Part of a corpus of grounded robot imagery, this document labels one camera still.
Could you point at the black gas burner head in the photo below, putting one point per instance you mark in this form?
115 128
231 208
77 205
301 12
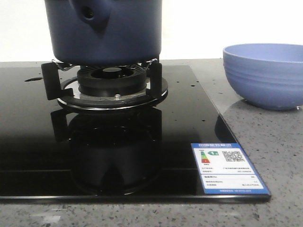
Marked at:
109 81

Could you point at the black glass gas hob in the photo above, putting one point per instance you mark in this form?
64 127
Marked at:
146 155

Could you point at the dark blue cooking pot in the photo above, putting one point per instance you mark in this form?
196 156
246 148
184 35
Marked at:
104 32

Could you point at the light blue ribbed bowl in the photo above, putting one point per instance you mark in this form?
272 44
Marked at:
269 76

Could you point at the black pan support grate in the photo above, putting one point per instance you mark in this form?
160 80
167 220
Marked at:
68 95

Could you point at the blue energy label sticker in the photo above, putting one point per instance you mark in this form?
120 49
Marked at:
224 168

